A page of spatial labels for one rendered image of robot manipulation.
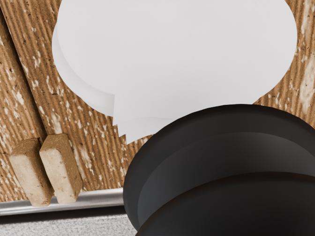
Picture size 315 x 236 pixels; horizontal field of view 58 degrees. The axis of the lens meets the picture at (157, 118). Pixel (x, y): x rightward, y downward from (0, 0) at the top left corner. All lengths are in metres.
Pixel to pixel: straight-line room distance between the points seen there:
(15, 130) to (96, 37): 0.13
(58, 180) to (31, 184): 0.02
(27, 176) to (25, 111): 0.05
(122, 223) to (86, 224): 0.04
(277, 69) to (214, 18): 0.05
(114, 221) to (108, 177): 0.09
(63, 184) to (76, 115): 0.06
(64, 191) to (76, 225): 0.11
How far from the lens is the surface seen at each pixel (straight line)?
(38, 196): 0.27
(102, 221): 0.35
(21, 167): 0.26
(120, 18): 0.18
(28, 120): 0.26
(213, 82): 0.19
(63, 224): 0.37
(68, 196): 0.26
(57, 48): 0.20
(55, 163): 0.24
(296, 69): 0.25
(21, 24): 0.23
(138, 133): 0.23
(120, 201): 0.32
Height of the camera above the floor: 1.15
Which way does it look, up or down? 61 degrees down
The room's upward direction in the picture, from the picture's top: 179 degrees clockwise
